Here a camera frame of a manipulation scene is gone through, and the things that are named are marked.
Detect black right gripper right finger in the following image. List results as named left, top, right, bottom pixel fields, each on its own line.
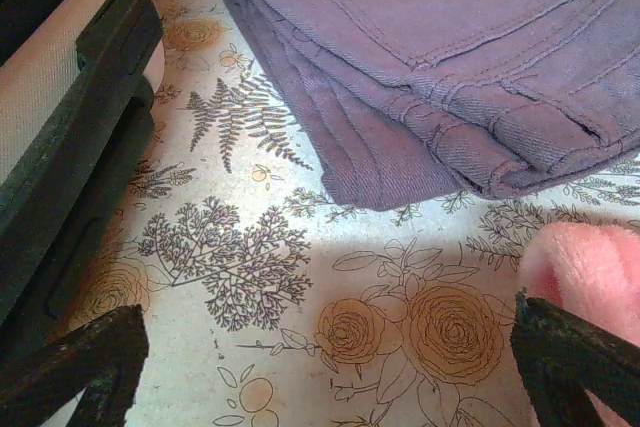
left=509, top=289, right=640, bottom=427

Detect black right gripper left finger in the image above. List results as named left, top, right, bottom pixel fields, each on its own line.
left=0, top=304, right=151, bottom=427

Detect pink towel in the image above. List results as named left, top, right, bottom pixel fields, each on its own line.
left=519, top=221, right=640, bottom=427

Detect white hard-shell suitcase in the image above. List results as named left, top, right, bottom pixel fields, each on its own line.
left=0, top=0, right=166, bottom=348

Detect purple-grey denim jeans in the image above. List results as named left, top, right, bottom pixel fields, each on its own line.
left=214, top=0, right=640, bottom=211

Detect floral patterned table cover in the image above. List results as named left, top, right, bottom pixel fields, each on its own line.
left=49, top=0, right=640, bottom=427

